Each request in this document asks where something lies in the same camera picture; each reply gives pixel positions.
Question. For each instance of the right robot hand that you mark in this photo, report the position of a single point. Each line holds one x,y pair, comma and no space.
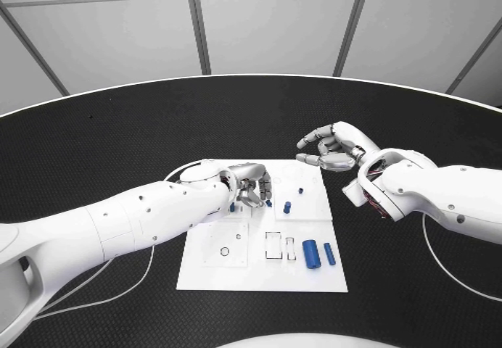
350,136

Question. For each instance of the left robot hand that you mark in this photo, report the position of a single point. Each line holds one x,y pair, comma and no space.
251,171

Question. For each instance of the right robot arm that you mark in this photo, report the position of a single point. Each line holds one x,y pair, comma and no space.
451,190

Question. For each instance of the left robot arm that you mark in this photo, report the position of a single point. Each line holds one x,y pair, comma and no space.
117,217

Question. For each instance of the white task board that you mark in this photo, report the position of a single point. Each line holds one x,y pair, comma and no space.
236,277

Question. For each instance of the thick blue cylinder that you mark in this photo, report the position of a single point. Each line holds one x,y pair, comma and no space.
312,254

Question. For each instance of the thin long blue cylinder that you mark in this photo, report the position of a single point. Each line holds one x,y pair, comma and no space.
329,254

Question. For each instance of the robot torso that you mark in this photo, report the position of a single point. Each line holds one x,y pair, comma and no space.
306,342

